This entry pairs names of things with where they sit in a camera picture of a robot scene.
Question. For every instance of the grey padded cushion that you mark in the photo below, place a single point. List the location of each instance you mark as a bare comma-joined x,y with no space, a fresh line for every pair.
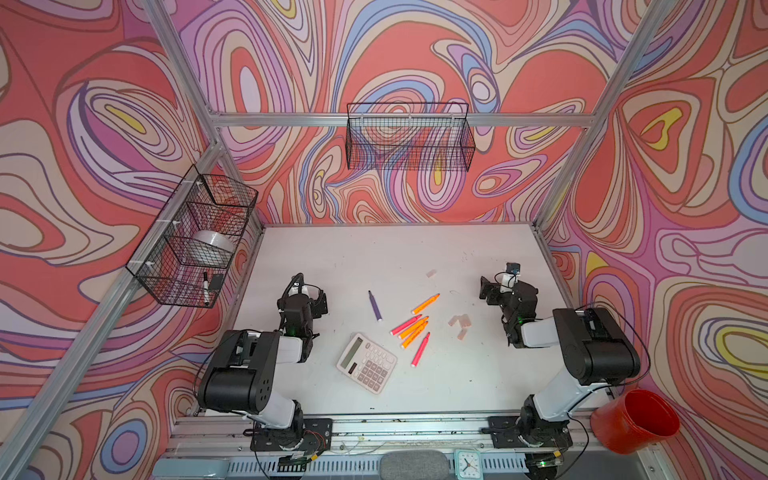
414,465

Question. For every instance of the pink pen left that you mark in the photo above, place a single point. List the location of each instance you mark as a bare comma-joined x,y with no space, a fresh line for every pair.
404,326

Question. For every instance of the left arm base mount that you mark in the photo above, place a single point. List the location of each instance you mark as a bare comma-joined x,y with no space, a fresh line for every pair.
310,436

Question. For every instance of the black marker in basket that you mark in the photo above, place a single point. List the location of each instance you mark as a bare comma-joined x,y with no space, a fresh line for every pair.
205,289

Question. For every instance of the silver tape roll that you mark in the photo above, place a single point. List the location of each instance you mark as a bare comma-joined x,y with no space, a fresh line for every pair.
210,248

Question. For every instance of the pink calculator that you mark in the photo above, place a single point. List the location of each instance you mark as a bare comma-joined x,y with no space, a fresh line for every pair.
367,364

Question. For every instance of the black wire basket left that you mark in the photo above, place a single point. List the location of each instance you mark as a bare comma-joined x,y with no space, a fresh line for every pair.
185,258

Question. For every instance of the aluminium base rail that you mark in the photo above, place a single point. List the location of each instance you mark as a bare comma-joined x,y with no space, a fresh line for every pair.
352,434

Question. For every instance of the purple pen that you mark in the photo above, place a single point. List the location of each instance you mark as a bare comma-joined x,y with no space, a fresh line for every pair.
375,307

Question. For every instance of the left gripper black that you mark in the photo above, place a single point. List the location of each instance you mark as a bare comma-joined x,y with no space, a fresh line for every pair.
317,307

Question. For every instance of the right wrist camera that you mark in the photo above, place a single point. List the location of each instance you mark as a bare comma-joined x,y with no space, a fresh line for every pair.
511,273

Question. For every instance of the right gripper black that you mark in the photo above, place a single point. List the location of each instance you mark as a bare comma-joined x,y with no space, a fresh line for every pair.
494,291

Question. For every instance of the orange pen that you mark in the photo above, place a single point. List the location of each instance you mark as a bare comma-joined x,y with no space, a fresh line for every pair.
413,328
421,307
413,336

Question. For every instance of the black wire basket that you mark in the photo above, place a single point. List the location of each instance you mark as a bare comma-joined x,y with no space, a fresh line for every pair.
409,136
185,258

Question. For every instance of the pink pen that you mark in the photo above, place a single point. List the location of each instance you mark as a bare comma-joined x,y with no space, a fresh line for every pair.
404,326
420,351

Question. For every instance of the small white clock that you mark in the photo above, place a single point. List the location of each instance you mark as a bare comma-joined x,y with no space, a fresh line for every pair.
468,465

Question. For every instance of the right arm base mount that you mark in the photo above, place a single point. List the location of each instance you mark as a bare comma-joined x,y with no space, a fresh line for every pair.
514,432

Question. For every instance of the black wire basket back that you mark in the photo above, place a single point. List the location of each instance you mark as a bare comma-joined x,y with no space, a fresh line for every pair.
409,136

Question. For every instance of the red plastic cup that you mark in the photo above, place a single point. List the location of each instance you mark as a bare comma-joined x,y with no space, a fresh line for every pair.
633,421

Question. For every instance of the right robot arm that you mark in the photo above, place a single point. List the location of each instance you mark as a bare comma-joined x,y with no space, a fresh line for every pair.
595,351

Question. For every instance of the pink pen lower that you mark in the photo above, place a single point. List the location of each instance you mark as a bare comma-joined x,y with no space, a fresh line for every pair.
420,351

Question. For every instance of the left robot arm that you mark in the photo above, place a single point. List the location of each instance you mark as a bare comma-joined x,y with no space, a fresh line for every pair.
240,376

